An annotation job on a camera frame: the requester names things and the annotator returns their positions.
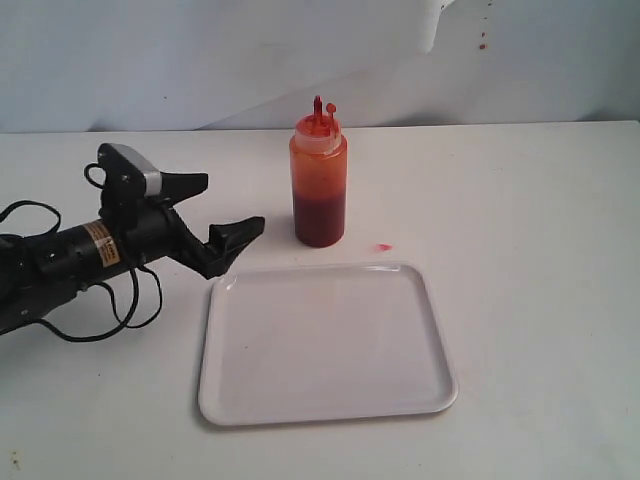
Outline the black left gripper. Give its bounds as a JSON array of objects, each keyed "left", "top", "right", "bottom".
[{"left": 99, "top": 172, "right": 265, "bottom": 279}]

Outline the white rectangular plastic tray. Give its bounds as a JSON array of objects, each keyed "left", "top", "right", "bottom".
[{"left": 198, "top": 262, "right": 458, "bottom": 427}]

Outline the red sauce squeeze bottle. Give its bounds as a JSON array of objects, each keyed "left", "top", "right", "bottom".
[{"left": 289, "top": 96, "right": 348, "bottom": 248}]

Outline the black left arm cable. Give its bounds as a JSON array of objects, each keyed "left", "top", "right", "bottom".
[{"left": 0, "top": 162, "right": 164, "bottom": 344}]

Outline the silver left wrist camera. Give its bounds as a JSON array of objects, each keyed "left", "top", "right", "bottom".
[{"left": 98, "top": 143, "right": 162, "bottom": 210}]

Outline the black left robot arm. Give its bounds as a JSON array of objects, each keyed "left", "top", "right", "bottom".
[{"left": 1, "top": 173, "right": 265, "bottom": 343}]

